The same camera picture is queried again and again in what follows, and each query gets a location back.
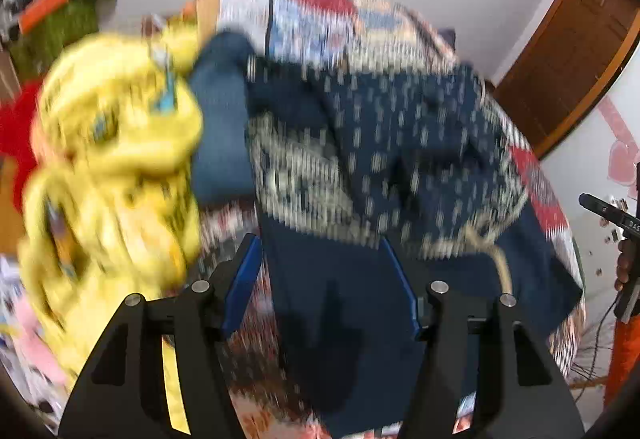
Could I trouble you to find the navy patterned hoodie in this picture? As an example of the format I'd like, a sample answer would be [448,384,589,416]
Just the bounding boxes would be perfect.
[247,54,583,435]

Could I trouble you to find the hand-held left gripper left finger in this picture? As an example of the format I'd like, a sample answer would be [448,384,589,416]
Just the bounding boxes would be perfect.
[57,233,263,439]

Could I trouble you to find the patchwork printed bed sheet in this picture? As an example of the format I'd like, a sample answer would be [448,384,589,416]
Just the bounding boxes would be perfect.
[195,0,586,439]

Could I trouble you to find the red cloth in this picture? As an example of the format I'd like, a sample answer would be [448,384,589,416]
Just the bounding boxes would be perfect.
[0,81,43,210]

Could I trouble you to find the yellow printed blanket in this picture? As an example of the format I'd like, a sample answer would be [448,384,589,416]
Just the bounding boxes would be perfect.
[17,31,206,435]

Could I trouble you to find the black floor cables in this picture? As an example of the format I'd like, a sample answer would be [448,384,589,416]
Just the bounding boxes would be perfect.
[570,304,618,387]

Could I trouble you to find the orange box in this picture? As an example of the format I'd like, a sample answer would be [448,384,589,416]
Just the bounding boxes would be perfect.
[20,0,71,32]

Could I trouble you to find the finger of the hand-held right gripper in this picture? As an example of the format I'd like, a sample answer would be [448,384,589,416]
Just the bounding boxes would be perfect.
[579,193,640,240]

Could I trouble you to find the pink plush toy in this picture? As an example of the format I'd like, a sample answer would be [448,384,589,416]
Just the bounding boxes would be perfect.
[12,304,68,385]

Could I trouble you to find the blue denim garment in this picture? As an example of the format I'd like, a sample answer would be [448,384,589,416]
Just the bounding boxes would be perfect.
[187,31,258,204]

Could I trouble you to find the green patterned bag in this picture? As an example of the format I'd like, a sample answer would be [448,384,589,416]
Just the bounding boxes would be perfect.
[10,0,101,80]

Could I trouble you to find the brown wooden door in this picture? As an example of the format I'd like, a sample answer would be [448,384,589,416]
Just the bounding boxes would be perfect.
[492,0,640,160]

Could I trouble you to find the orange post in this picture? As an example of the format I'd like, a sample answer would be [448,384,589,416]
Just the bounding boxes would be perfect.
[604,319,640,407]

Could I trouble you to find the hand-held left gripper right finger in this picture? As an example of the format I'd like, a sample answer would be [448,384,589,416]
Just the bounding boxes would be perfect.
[380,236,586,439]

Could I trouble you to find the person's right hand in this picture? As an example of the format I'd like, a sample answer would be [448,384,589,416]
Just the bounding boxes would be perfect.
[615,239,634,291]

